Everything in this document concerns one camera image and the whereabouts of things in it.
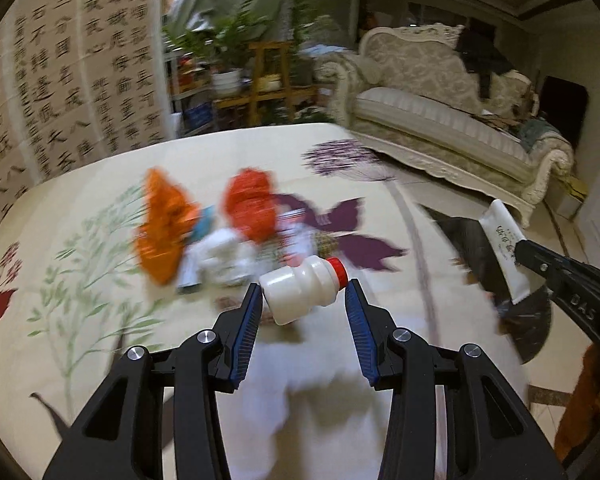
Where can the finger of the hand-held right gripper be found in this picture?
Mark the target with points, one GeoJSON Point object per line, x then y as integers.
{"type": "Point", "coordinates": [542, 262]}

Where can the blue crate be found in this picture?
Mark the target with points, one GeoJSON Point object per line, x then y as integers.
{"type": "Point", "coordinates": [198, 115]}

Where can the person's right forearm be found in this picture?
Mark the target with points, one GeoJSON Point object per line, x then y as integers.
{"type": "Point", "coordinates": [580, 410]}

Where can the calligraphy wall hanging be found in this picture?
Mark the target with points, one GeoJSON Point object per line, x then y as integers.
{"type": "Point", "coordinates": [70, 85]}

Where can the trash bin with black bag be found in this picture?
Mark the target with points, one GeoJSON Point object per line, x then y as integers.
{"type": "Point", "coordinates": [460, 240]}

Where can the white bottle with red cap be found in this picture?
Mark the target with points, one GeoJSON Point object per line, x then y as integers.
{"type": "Point", "coordinates": [300, 287]}

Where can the speckled brown packet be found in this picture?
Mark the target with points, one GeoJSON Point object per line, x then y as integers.
{"type": "Point", "coordinates": [326, 246]}

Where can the ornate white sofa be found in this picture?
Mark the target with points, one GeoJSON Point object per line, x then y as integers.
{"type": "Point", "coordinates": [430, 115]}

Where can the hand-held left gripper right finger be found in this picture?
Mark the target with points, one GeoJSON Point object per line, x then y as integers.
{"type": "Point", "coordinates": [362, 340]}

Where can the tall plant in dark pot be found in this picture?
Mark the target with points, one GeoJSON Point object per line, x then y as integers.
{"type": "Point", "coordinates": [300, 20]}

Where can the black jacket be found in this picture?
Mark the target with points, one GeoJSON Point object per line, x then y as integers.
{"type": "Point", "coordinates": [480, 55]}

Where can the white metal rack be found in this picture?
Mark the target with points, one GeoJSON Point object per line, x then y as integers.
{"type": "Point", "coordinates": [180, 95]}

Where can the white printed packet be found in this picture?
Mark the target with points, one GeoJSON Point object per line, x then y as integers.
{"type": "Point", "coordinates": [295, 237]}

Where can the grey box with yellow contents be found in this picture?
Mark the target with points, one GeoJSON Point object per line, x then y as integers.
{"type": "Point", "coordinates": [570, 197]}

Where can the teal packet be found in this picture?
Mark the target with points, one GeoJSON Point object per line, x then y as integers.
{"type": "Point", "coordinates": [200, 230]}

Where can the red wrapper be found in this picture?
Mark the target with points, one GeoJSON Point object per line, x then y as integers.
{"type": "Point", "coordinates": [250, 205]}

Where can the wooden plant stand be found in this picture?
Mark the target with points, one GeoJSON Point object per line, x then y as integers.
{"type": "Point", "coordinates": [267, 75]}

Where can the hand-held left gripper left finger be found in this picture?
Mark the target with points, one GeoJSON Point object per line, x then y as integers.
{"type": "Point", "coordinates": [245, 340]}

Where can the orange crumpled wrapper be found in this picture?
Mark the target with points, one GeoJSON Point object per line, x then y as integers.
{"type": "Point", "coordinates": [165, 225]}

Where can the leafy plant in white pot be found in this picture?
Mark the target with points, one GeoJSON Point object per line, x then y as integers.
{"type": "Point", "coordinates": [226, 82]}

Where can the small yellow pot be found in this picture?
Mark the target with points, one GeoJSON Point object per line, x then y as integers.
{"type": "Point", "coordinates": [271, 83]}

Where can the teal blanket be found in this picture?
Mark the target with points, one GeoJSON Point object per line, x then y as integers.
{"type": "Point", "coordinates": [540, 135]}

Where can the white tube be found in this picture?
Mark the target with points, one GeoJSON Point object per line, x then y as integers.
{"type": "Point", "coordinates": [505, 250]}

